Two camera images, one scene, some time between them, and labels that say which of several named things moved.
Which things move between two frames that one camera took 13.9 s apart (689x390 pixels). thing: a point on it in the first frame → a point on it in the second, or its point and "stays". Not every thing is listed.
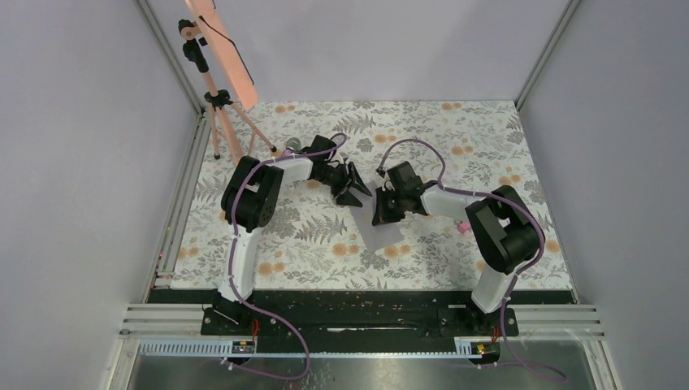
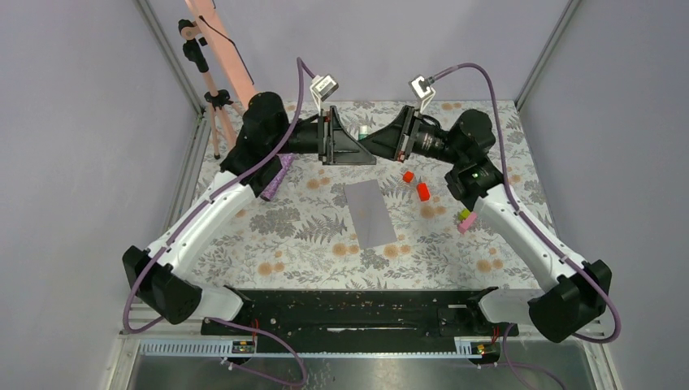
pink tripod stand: (218, 101) stays
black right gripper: (383, 215) → (391, 142)
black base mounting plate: (359, 315) stays
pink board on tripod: (227, 59) stays
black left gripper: (352, 175) → (342, 147)
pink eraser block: (463, 227) stays
